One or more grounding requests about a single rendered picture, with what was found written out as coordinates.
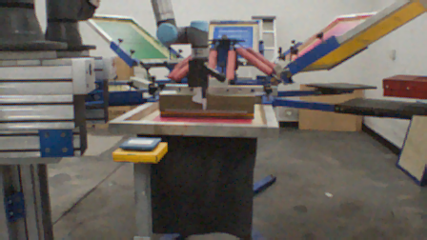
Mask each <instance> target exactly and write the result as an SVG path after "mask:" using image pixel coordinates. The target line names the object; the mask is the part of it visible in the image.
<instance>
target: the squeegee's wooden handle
mask: <svg viewBox="0 0 427 240"><path fill-rule="evenodd" d="M195 95H197V93H160V94H159V111H165V109H171V110H203V104H200V103H197V102H194V100H193V97H194V96H195ZM254 105H255V95H254V94H211V93H207V108H205V110H237V111H247V112H248V113H254Z"/></svg>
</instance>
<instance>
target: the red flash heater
mask: <svg viewBox="0 0 427 240"><path fill-rule="evenodd" d="M382 84H383V87H382V88H383V96H387V97H397V98H408V99H417V100H427V76H425V75H405V74H399V75H396V76H391V77H388V78H385V79H382Z"/></svg>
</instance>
